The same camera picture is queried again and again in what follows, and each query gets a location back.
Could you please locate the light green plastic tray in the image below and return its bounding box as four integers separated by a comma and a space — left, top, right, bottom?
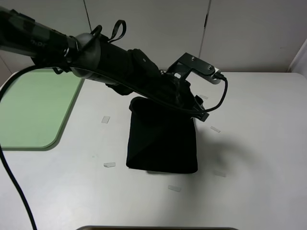
0, 69, 84, 151

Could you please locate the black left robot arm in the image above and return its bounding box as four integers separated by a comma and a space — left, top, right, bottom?
0, 8, 223, 119

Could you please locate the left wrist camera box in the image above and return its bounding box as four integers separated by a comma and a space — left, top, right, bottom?
204, 68, 221, 85

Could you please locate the clear tape marker front middle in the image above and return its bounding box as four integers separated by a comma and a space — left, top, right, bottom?
168, 185, 181, 192

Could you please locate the clear tape marker front left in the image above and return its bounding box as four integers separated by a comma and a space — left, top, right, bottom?
104, 162, 116, 168

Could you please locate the black short sleeve shirt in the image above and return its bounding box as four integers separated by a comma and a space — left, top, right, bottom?
126, 97, 198, 174

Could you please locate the clear tape marker front right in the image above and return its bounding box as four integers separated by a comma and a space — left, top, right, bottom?
213, 170, 226, 177

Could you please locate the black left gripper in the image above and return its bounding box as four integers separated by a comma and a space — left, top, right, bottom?
166, 53, 217, 119

